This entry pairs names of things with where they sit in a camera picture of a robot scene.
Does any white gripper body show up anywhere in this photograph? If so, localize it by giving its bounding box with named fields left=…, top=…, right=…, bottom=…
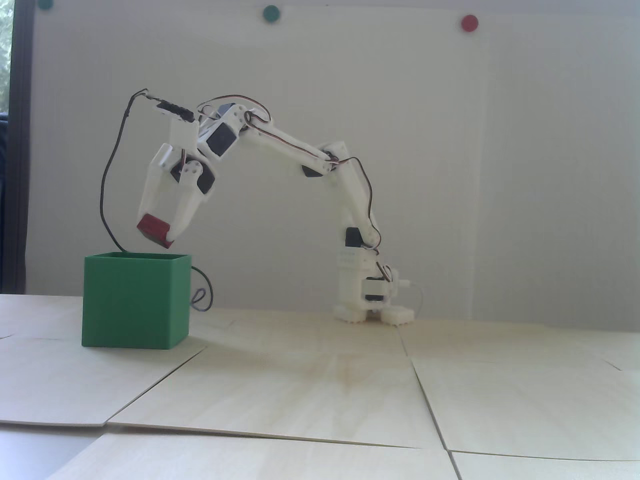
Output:
left=150, top=119, right=217, bottom=196

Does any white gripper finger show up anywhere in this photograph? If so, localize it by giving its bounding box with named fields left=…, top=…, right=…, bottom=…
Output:
left=137, top=164, right=173, bottom=222
left=167, top=160, right=208, bottom=241

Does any red block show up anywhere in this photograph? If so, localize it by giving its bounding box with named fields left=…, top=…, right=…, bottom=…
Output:
left=136, top=214, right=176, bottom=249

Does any green box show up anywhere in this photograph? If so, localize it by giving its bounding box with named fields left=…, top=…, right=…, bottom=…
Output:
left=81, top=251, right=193, bottom=350

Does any white paper sheet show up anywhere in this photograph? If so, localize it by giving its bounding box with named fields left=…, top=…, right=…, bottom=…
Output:
left=31, top=5, right=488, bottom=321

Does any light plywood board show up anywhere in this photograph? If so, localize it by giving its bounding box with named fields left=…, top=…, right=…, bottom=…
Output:
left=407, top=356, right=640, bottom=462
left=0, top=336, right=208, bottom=428
left=106, top=347, right=447, bottom=449
left=0, top=294, right=236, bottom=348

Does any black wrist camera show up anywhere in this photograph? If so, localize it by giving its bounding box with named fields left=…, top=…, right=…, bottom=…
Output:
left=149, top=97, right=197, bottom=123

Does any black camera cable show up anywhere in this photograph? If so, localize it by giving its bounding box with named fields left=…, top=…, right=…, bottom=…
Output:
left=99, top=89, right=213, bottom=313

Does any dark window frame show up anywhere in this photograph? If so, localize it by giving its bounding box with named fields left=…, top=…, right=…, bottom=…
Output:
left=10, top=0, right=33, bottom=296

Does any white power cable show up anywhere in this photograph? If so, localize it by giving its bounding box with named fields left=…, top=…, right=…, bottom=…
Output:
left=400, top=279, right=426, bottom=321

